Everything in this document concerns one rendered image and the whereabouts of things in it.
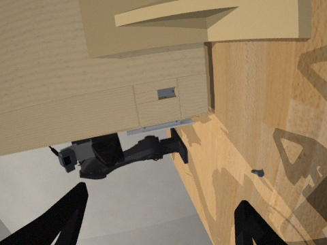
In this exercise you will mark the grey mortise lock with keyhole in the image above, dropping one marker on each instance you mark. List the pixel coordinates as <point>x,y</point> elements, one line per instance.
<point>161,93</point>

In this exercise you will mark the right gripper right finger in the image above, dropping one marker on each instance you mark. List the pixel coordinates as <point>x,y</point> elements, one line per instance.
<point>249,224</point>

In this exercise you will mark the tan wooden door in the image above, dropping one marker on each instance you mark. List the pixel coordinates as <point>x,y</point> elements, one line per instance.
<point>53,92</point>

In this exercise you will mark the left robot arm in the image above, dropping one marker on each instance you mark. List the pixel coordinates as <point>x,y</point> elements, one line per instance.
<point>146,149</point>

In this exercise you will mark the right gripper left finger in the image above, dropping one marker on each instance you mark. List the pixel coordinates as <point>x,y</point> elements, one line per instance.
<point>64,217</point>

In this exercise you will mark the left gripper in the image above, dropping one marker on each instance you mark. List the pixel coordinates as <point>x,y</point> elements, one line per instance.
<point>106,147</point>

